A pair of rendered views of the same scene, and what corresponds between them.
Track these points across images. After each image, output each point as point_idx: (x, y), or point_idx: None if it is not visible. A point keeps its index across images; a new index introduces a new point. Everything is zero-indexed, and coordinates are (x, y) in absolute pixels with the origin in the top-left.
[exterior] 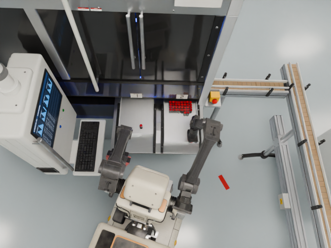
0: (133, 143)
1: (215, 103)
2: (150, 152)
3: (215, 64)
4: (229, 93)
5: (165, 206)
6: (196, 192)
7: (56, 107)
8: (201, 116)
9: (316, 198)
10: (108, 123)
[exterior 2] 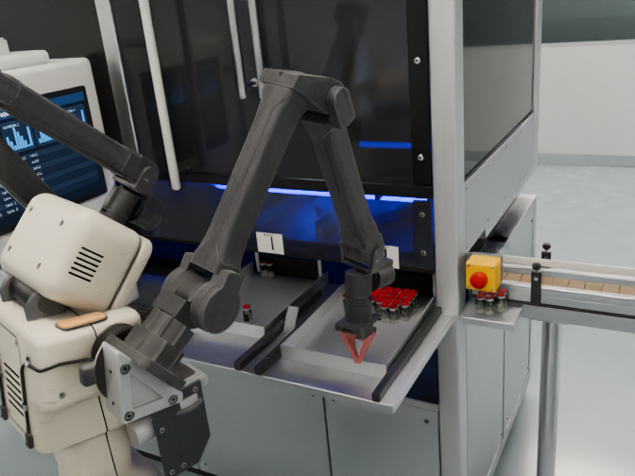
0: (201, 343)
1: (479, 284)
2: (229, 366)
3: (440, 95)
4: (555, 301)
5: (87, 323)
6: (206, 304)
7: (71, 184)
8: (436, 332)
9: None
10: (215, 380)
